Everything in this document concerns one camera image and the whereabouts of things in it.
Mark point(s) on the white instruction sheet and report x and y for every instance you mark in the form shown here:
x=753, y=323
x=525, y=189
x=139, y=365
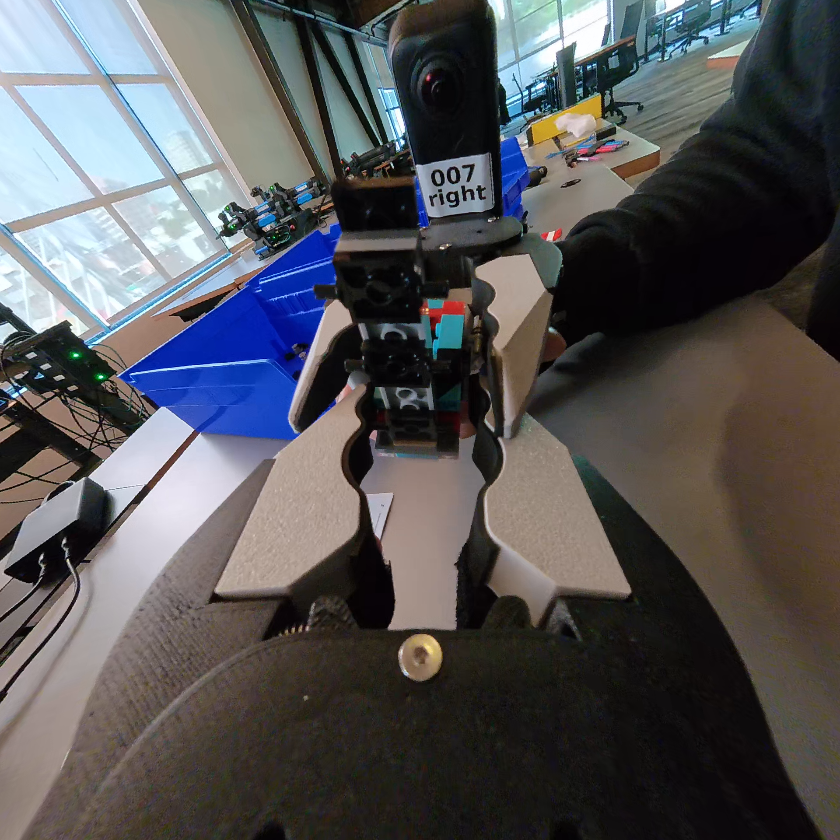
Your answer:
x=382, y=515

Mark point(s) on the white crumpled paper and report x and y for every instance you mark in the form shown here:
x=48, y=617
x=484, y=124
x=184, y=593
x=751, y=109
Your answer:
x=576, y=124

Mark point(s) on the wood-edged desk with pens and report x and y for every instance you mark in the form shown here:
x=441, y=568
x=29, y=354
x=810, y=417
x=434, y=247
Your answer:
x=604, y=184

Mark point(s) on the black office chair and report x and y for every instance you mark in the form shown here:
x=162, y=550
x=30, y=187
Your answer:
x=622, y=72

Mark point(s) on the long wood-edged desk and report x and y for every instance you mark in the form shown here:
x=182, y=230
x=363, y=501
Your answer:
x=203, y=289

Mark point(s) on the black hub with green lights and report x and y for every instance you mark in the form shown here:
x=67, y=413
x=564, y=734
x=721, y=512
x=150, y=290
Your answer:
x=59, y=358

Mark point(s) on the pile of coloured pens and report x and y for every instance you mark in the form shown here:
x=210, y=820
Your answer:
x=590, y=149

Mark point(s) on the large grid window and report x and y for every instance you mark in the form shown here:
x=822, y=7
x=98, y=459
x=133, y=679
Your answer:
x=98, y=131

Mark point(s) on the row of black robot arms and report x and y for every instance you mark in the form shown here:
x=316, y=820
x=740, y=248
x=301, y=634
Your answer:
x=269, y=220

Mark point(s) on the yellow box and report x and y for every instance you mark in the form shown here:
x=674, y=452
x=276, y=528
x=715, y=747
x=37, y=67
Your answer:
x=548, y=124

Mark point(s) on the small wood-edged table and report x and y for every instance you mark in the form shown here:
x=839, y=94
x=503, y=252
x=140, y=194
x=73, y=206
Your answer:
x=728, y=58

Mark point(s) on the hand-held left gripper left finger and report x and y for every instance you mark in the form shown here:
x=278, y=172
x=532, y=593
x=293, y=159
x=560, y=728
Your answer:
x=295, y=525

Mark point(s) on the ribbed blue plastic bin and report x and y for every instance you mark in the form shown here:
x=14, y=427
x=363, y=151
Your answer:
x=275, y=308

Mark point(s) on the multicoloured toy brick model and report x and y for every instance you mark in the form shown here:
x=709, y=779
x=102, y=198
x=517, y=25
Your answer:
x=387, y=289

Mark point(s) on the black metal rack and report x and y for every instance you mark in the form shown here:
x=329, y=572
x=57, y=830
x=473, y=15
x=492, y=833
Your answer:
x=26, y=420

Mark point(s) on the row of black office chairs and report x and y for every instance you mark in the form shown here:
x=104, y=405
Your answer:
x=695, y=23

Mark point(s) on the grey desk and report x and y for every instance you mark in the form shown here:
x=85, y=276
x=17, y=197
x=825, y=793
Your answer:
x=656, y=492

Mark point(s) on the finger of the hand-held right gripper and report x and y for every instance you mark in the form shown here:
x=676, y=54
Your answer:
x=315, y=367
x=522, y=328

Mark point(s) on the black charger box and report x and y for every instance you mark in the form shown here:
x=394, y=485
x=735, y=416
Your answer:
x=56, y=525

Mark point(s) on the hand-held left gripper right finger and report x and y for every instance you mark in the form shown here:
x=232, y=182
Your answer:
x=551, y=525

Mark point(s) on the person's right forearm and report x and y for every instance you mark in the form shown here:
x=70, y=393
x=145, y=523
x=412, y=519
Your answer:
x=689, y=262

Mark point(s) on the black monitor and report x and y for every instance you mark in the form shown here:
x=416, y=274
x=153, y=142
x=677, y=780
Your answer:
x=566, y=72

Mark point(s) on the person's right hand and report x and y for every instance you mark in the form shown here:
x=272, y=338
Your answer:
x=554, y=344

